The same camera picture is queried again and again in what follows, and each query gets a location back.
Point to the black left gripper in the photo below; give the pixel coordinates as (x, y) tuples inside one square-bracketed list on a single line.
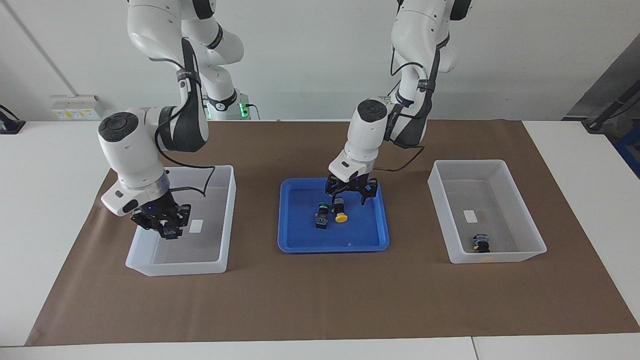
[(352, 184)]

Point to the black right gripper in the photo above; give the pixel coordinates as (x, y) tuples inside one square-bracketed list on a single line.
[(160, 212)]

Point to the green push button switch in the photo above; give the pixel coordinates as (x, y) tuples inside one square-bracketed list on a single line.
[(171, 232), (322, 218)]

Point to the yellow push button switch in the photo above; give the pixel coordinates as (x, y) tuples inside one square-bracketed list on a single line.
[(340, 217), (481, 241)]

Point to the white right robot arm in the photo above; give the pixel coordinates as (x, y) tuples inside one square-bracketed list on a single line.
[(130, 150)]

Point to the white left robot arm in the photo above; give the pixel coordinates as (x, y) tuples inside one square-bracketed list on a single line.
[(367, 135)]

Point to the white paper label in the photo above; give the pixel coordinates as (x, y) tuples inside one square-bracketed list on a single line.
[(196, 226), (469, 216)]

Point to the translucent white plastic box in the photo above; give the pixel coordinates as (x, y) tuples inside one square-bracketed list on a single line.
[(220, 225), (520, 210)]

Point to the blue plastic tray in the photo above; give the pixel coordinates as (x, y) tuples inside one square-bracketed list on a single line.
[(300, 235)]

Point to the brown paper mat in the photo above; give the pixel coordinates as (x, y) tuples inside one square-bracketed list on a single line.
[(320, 300)]

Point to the black desk object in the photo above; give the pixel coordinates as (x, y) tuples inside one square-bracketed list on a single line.
[(10, 125)]

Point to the black stand pole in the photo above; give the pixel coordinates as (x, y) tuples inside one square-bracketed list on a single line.
[(607, 111)]

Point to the blue crate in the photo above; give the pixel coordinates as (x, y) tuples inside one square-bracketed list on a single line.
[(631, 155)]

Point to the white wall socket box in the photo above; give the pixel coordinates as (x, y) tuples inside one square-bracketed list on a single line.
[(70, 112)]

